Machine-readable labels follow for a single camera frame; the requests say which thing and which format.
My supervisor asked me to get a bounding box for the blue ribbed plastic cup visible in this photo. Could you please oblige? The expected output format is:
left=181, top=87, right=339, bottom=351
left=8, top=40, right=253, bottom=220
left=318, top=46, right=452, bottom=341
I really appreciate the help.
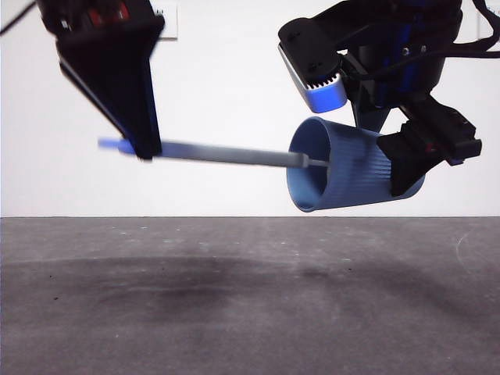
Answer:
left=287, top=116, right=427, bottom=214

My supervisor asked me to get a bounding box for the grey-handled sponge cup brush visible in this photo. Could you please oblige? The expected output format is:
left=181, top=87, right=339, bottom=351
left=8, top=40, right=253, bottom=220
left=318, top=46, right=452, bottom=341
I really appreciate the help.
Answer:
left=97, top=136, right=333, bottom=171

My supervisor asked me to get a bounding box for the white wall socket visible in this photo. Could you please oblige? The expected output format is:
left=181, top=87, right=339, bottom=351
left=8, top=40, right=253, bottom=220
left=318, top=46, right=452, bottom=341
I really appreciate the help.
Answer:
left=153, top=3, right=179, bottom=41
left=478, top=6, right=500, bottom=41

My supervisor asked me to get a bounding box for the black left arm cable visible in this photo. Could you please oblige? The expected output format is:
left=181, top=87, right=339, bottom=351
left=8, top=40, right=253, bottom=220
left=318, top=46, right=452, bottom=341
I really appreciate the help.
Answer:
left=0, top=0, right=37, bottom=35

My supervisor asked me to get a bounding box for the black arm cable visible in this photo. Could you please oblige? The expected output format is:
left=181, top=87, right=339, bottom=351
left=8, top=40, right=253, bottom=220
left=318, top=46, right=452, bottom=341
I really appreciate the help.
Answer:
left=441, top=0, right=500, bottom=60
left=0, top=0, right=37, bottom=35

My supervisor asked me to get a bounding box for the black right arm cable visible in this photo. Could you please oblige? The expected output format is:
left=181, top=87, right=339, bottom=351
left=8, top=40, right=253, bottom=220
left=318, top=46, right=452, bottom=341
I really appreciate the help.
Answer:
left=441, top=0, right=500, bottom=60

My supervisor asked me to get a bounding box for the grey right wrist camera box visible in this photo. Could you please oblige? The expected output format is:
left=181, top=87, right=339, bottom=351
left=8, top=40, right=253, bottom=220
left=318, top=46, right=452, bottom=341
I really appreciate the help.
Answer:
left=277, top=17, right=348, bottom=113

